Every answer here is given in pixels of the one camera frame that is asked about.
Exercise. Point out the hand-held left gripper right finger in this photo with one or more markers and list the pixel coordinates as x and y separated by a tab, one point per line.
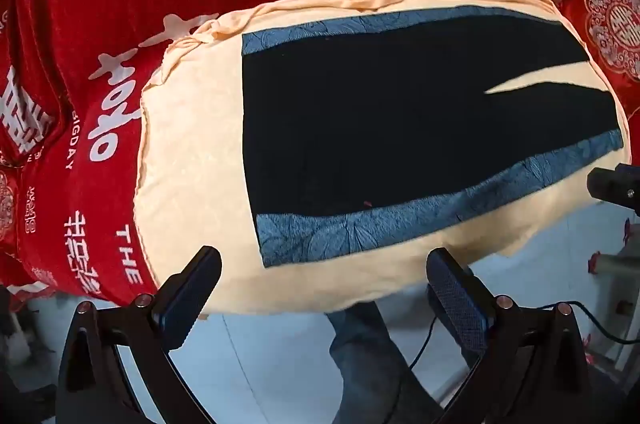
456	301

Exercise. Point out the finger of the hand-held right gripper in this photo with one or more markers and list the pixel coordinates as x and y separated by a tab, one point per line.
612	185

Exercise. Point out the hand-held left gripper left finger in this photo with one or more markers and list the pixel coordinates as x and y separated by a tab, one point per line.
189	291

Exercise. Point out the black pants with blue stripes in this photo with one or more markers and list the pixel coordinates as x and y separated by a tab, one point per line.
400	113

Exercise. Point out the person's leg in jeans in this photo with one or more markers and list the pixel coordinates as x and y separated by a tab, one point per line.
372	364

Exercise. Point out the cream blanket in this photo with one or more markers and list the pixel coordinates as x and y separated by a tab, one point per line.
195	184

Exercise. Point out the red ornamented cushion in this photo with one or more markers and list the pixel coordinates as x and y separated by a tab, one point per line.
616	28

